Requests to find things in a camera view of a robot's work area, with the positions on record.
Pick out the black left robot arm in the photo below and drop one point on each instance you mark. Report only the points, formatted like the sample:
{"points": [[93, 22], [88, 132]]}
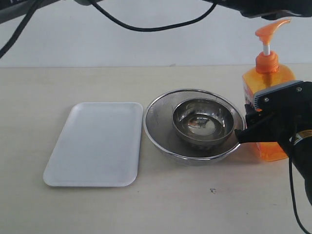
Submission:
{"points": [[11, 9]]}

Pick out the small stainless steel bowl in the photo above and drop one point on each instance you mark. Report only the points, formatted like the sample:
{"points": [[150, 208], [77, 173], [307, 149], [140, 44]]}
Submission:
{"points": [[202, 122]]}

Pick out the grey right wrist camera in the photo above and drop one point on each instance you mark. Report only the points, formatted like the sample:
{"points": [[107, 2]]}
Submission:
{"points": [[285, 95]]}

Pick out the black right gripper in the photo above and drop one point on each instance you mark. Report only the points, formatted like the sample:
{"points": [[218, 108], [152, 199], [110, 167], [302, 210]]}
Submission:
{"points": [[291, 128]]}

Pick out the large steel mesh basin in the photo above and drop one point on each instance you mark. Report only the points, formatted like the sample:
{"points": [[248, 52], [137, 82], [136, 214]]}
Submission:
{"points": [[159, 129]]}

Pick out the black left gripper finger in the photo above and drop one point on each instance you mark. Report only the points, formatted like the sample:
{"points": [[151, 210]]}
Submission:
{"points": [[277, 9]]}

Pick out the orange pump soap bottle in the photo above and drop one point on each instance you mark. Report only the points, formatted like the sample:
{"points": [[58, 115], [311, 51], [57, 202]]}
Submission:
{"points": [[268, 71]]}

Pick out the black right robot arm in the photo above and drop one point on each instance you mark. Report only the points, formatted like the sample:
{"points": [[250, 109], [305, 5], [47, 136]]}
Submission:
{"points": [[303, 164]]}

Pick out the white rectangular plastic tray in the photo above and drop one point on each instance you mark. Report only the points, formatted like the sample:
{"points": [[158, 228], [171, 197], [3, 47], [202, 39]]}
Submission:
{"points": [[98, 146]]}

